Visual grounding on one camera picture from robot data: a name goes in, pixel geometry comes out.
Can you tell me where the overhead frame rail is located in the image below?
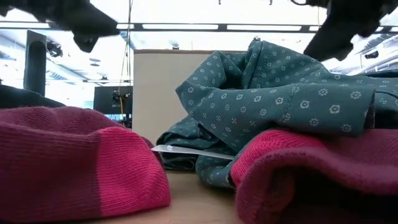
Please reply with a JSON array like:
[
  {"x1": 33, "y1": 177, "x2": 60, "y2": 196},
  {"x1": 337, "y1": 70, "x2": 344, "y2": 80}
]
[{"x1": 0, "y1": 21, "x2": 398, "y2": 34}]

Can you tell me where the black upright post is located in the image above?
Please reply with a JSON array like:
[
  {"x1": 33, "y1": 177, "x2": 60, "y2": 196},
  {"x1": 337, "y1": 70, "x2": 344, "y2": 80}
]
[{"x1": 23, "y1": 29, "x2": 48, "y2": 97}]

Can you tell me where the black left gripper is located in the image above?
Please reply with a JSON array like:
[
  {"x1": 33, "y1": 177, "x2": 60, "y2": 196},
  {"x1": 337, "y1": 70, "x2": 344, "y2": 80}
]
[{"x1": 0, "y1": 0, "x2": 121, "y2": 54}]

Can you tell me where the beige cardboard box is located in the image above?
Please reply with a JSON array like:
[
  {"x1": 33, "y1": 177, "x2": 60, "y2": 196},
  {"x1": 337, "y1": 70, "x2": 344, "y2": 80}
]
[{"x1": 132, "y1": 49, "x2": 218, "y2": 146}]

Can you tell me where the teal flower-print shirt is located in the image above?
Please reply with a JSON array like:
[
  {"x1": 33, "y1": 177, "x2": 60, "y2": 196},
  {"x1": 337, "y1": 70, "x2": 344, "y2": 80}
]
[{"x1": 156, "y1": 39, "x2": 398, "y2": 189}]

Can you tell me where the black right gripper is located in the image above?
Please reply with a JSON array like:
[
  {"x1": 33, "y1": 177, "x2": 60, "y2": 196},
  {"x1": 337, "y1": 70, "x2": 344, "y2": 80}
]
[{"x1": 303, "y1": 0, "x2": 398, "y2": 62}]

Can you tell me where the long white paper tag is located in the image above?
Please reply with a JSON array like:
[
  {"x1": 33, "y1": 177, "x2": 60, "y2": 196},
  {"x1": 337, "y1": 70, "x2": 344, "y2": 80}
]
[{"x1": 151, "y1": 144, "x2": 236, "y2": 161}]

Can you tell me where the black background cabinet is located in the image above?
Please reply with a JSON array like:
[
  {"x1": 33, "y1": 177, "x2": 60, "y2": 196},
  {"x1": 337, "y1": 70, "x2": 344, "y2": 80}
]
[{"x1": 93, "y1": 85, "x2": 134, "y2": 115}]

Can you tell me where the black garment with white print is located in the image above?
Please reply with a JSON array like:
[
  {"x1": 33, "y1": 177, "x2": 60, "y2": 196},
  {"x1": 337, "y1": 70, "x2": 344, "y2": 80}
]
[{"x1": 0, "y1": 84, "x2": 65, "y2": 109}]

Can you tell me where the dark red sock bright toe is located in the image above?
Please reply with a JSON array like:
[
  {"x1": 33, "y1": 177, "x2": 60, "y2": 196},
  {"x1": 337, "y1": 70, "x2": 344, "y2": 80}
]
[
  {"x1": 0, "y1": 106, "x2": 172, "y2": 223},
  {"x1": 229, "y1": 128, "x2": 398, "y2": 224}
]

